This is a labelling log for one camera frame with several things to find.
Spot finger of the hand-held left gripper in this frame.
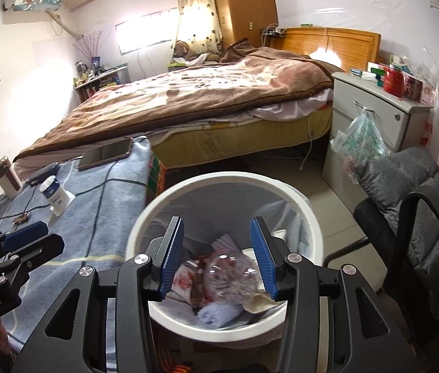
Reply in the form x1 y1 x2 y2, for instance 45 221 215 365
0 234 66 294
0 221 49 267

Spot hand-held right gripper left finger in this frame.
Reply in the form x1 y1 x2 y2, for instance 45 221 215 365
12 216 185 373

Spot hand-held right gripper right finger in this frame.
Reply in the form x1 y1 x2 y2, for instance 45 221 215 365
251 218 422 373

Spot red and white wrapper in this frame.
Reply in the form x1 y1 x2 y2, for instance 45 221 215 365
172 262 205 301

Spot white round trash bin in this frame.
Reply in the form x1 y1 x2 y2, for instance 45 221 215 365
125 171 324 338

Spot crushed clear plastic bottle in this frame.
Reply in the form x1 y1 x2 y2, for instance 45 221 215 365
203 250 262 306

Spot short white foam net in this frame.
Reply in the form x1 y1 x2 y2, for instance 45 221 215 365
211 233 244 251

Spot long white foam net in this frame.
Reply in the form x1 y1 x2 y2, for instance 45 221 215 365
197 304 240 328

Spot white bottle with blue label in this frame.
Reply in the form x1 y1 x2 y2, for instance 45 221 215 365
39 176 76 217

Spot brown white box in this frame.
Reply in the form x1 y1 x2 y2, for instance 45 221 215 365
0 156 24 199

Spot dark blue case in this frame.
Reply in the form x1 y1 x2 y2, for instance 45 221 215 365
27 162 62 187

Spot blue plaid blanket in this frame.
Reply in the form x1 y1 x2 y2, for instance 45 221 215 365
0 136 154 344

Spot red green plaid cloth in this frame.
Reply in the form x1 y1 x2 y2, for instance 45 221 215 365
147 151 168 203

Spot smartphone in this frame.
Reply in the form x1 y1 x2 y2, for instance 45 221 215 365
77 139 134 171

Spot bed mattress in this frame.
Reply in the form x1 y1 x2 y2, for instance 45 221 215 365
151 99 335 170

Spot green printed plastic bag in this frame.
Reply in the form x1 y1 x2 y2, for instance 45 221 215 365
330 109 390 176

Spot grey cushioned armchair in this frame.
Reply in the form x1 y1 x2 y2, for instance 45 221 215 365
326 147 439 358

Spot bed with brown blanket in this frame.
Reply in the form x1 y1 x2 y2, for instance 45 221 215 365
13 39 335 163

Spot cluttered desk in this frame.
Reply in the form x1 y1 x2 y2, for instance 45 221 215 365
74 66 130 102

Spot grey nightstand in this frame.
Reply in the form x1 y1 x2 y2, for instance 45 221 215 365
322 72 434 182

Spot dried branches in vase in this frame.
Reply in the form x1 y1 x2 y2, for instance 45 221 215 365
74 31 111 67

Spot teddy bear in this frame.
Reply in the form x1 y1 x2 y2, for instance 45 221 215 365
172 41 220 65

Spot red jar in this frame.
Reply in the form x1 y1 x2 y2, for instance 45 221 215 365
384 66 405 97

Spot green and white box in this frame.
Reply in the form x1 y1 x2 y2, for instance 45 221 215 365
367 62 391 77

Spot red box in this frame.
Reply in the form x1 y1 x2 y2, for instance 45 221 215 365
403 76 423 100

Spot window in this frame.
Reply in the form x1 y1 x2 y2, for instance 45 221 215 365
115 8 179 56

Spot wooden headboard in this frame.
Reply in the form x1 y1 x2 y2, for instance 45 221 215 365
284 27 382 73

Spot patterned curtain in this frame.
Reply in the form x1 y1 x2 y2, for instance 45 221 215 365
173 0 223 57

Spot wooden wardrobe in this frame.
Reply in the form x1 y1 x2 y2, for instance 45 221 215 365
209 0 279 53

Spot white charging cable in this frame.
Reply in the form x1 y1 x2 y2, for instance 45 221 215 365
300 129 316 170

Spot power strip with cables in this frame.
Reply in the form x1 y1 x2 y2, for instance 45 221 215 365
261 25 286 40

